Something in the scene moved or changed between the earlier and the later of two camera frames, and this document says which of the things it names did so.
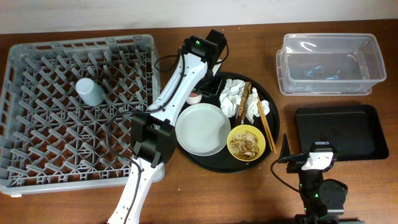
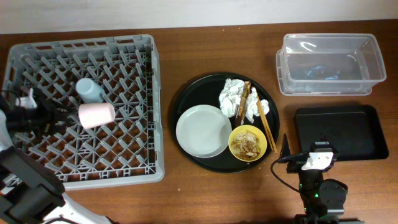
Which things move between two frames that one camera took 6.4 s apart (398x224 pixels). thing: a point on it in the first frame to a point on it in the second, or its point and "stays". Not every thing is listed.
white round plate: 203,129 stays
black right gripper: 296,166 stays
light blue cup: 90,92 stays
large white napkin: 231,96 stays
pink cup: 194,98 to 91,114
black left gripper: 207,90 to 53,116
